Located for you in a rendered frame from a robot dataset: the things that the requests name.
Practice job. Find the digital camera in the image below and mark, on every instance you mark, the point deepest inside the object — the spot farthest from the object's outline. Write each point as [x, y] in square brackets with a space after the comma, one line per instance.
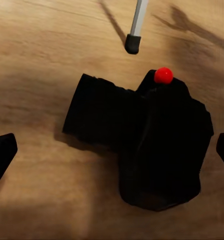
[162, 133]

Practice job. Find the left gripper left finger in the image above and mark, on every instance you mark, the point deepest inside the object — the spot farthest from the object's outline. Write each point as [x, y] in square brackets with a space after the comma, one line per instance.
[8, 150]

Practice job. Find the camera tripod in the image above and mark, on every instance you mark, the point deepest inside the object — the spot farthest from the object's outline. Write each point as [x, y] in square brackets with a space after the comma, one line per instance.
[133, 39]

